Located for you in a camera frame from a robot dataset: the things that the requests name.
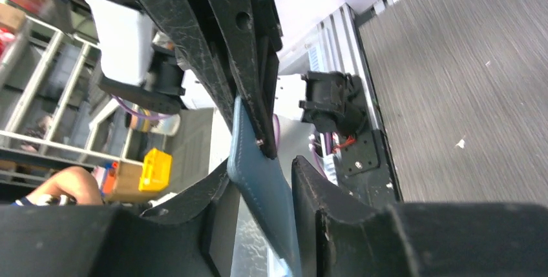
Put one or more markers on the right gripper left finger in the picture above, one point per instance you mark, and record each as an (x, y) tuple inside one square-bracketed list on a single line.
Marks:
[(197, 229)]

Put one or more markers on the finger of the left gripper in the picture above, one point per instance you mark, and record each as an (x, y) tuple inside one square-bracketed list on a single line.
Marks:
[(191, 26), (252, 35)]

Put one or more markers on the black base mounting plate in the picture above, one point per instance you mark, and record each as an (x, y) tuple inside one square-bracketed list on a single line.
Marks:
[(336, 105)]

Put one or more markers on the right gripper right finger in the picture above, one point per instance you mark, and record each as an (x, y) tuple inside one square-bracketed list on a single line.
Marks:
[(340, 236)]

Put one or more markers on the yellow plastic crate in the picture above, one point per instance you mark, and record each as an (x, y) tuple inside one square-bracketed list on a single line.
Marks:
[(156, 171)]

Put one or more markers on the blue leather card holder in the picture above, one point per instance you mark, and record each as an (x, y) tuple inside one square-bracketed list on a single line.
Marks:
[(265, 190)]

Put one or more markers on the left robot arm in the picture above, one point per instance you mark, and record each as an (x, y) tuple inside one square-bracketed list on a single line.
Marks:
[(150, 49)]

